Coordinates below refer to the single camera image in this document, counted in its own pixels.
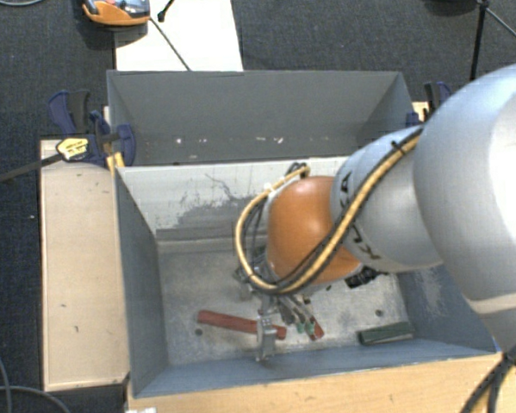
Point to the dark green flat block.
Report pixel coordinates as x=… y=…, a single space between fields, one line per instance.
x=386 y=333

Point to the pale wood board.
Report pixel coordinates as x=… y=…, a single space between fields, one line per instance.
x=82 y=271

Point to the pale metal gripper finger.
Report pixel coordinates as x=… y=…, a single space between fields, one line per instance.
x=246 y=291
x=267 y=341

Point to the grey metal bin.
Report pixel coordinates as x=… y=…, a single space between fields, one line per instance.
x=200 y=265

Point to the black cylinder on white bracket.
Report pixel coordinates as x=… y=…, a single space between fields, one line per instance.
x=362 y=277

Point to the red-brown flat block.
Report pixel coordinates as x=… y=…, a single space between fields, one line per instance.
x=318 y=329
x=229 y=320

